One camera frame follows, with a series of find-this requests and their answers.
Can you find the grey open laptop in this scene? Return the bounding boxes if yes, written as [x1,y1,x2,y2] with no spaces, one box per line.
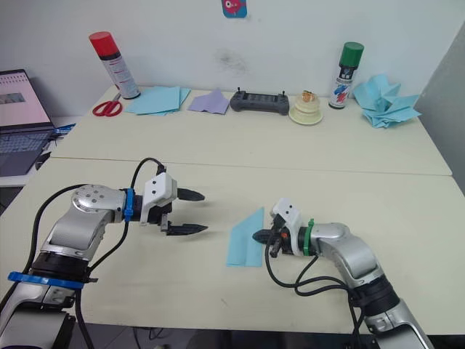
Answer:
[0,68,57,177]

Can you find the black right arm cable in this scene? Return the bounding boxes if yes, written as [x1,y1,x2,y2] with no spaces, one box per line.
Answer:
[264,214,365,337]

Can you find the blue plastic strips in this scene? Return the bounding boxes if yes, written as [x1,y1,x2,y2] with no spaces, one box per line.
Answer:
[49,122,78,140]

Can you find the red handled scissors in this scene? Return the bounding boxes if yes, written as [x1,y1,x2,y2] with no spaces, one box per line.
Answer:
[92,92,125,118]

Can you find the light blue paper stack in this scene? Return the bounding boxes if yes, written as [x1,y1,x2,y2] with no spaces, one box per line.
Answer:
[124,85,192,117]

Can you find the dark grey handheld controller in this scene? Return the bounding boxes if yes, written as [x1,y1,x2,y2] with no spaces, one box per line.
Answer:
[229,87,292,116]

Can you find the cream stacked toy cake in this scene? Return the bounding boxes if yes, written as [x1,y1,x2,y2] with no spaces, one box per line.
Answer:
[288,90,326,127]

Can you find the blue and pink wall sticker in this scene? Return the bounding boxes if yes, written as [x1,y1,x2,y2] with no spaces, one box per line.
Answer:
[221,0,249,20]

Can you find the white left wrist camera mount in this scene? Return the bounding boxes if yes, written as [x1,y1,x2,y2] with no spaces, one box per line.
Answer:
[139,172,179,228]

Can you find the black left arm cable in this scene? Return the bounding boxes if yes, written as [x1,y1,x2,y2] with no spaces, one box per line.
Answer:
[20,184,87,274]
[74,157,168,349]

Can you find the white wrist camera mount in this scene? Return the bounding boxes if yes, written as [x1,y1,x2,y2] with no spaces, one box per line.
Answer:
[139,172,179,228]
[271,197,303,256]

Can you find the purple paper airplane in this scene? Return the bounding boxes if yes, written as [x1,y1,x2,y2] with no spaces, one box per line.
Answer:
[186,87,231,116]

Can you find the crumpled light blue paper pile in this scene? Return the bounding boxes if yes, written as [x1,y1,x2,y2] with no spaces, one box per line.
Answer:
[352,73,424,129]

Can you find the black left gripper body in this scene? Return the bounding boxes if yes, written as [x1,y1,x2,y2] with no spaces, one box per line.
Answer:
[147,202,174,234]

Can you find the green cap spray can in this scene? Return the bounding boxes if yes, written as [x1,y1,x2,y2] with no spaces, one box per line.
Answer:
[328,41,365,110]

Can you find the blue cable tie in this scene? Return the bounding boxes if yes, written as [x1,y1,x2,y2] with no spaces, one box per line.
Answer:
[121,188,136,223]
[7,270,85,290]

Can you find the red cap spray can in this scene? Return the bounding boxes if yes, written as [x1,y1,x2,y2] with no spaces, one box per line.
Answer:
[89,31,142,100]

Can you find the light blue paper sheet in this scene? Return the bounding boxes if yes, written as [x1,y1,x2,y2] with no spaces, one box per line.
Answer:
[225,206,266,268]

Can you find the green cable tie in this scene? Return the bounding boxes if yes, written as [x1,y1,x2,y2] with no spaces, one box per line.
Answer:
[303,217,316,257]

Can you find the small black clip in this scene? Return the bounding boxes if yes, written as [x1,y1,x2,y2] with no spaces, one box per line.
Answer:
[35,151,52,171]

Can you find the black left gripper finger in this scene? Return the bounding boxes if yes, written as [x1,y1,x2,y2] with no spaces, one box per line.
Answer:
[176,187,206,204]
[166,222,209,238]

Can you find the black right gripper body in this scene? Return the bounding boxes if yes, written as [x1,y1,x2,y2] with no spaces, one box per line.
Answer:
[267,217,294,258]

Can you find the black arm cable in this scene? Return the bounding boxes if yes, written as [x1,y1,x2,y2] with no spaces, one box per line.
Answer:
[74,157,168,349]
[264,214,365,337]
[20,184,87,274]

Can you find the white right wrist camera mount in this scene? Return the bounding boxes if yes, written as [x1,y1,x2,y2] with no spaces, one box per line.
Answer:
[271,197,303,256]

